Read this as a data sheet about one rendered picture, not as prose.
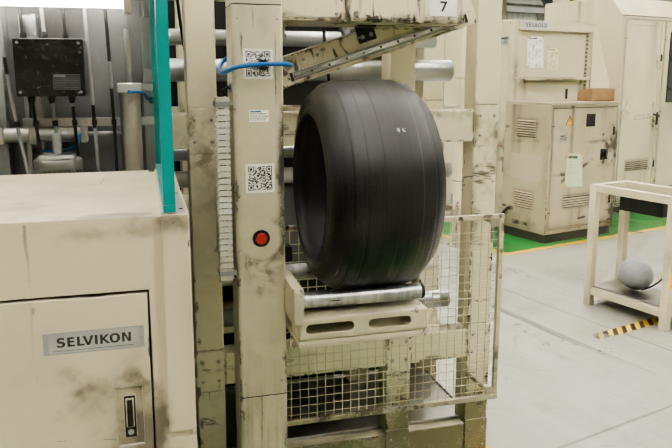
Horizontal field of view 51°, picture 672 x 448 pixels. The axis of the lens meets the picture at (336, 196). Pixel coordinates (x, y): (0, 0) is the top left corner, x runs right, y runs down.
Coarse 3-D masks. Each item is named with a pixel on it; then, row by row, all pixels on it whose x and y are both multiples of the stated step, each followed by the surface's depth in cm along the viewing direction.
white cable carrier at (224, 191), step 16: (224, 96) 180; (224, 112) 176; (224, 128) 177; (224, 144) 178; (224, 160) 178; (224, 176) 179; (224, 192) 180; (224, 208) 185; (224, 224) 181; (224, 240) 182; (224, 256) 182
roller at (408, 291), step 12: (348, 288) 186; (360, 288) 186; (372, 288) 187; (384, 288) 188; (396, 288) 188; (408, 288) 189; (420, 288) 190; (312, 300) 182; (324, 300) 182; (336, 300) 183; (348, 300) 184; (360, 300) 185; (372, 300) 186; (384, 300) 188; (396, 300) 189
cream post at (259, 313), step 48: (240, 0) 172; (240, 48) 174; (240, 96) 176; (240, 144) 178; (240, 192) 180; (240, 240) 182; (240, 288) 184; (240, 336) 186; (240, 384) 189; (240, 432) 192
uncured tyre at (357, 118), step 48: (336, 96) 178; (384, 96) 179; (336, 144) 170; (384, 144) 170; (432, 144) 174; (336, 192) 169; (384, 192) 168; (432, 192) 172; (336, 240) 173; (384, 240) 172; (432, 240) 177; (336, 288) 191
